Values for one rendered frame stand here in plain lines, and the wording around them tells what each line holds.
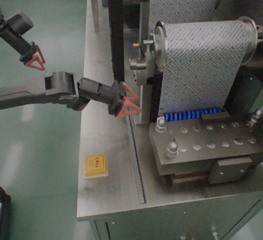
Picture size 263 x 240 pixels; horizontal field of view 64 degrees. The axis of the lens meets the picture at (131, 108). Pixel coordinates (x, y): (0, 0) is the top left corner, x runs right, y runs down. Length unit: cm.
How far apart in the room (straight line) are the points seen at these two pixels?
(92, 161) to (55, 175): 114
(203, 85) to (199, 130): 15
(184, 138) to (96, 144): 33
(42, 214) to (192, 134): 132
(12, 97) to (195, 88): 53
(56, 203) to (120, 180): 108
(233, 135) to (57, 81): 55
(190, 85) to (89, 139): 43
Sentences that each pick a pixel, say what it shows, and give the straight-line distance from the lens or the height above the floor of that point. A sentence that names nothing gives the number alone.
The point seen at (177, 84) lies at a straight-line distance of 67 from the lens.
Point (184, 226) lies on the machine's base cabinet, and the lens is 96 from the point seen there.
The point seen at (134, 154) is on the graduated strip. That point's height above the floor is 90.
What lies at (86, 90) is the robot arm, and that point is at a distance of 60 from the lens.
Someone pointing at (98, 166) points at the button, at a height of 92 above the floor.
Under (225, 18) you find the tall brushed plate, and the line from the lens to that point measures 100.
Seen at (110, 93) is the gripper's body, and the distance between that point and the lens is 62.
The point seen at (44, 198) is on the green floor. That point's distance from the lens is 180.
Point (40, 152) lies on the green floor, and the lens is 205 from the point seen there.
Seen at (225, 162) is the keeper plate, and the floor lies 102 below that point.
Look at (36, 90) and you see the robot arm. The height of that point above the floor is 121.
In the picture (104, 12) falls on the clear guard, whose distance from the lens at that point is 162.
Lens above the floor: 155
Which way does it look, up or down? 43 degrees down
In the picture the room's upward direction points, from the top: straight up
